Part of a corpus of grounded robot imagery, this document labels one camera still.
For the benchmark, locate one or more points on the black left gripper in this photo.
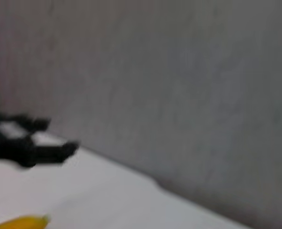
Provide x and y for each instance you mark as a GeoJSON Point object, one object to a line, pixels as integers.
{"type": "Point", "coordinates": [14, 150]}

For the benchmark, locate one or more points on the yellow toy banana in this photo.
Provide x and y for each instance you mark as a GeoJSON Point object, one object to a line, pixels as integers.
{"type": "Point", "coordinates": [24, 223]}

